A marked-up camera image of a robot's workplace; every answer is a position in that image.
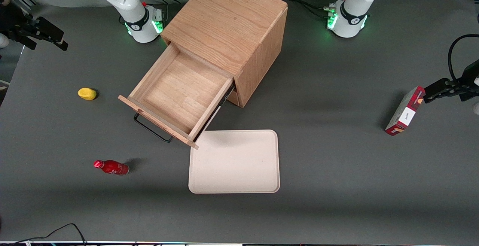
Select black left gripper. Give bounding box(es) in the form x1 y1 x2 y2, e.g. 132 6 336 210
424 59 479 103

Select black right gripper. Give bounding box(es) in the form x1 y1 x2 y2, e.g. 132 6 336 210
0 4 69 51

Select black metal drawer handle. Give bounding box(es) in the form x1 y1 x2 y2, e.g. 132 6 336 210
134 113 173 143

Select oak wooden drawer cabinet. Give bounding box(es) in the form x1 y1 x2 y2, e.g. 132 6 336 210
160 0 289 108

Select red and white carton box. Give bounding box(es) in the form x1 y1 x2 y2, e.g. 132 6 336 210
385 86 426 136

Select yellow lemon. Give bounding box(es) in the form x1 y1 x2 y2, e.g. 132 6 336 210
77 88 97 101

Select red bottle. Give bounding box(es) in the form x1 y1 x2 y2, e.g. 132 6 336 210
94 160 130 176

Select beige rectangular tray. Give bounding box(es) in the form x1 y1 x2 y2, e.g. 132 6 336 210
188 130 281 194

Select black looped gripper cable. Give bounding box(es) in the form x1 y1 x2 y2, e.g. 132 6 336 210
448 34 479 83

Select black arm base cable bundle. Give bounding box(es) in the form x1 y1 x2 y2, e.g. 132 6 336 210
286 0 337 19

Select thin black table-edge cable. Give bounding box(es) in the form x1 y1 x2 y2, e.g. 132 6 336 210
0 222 87 246

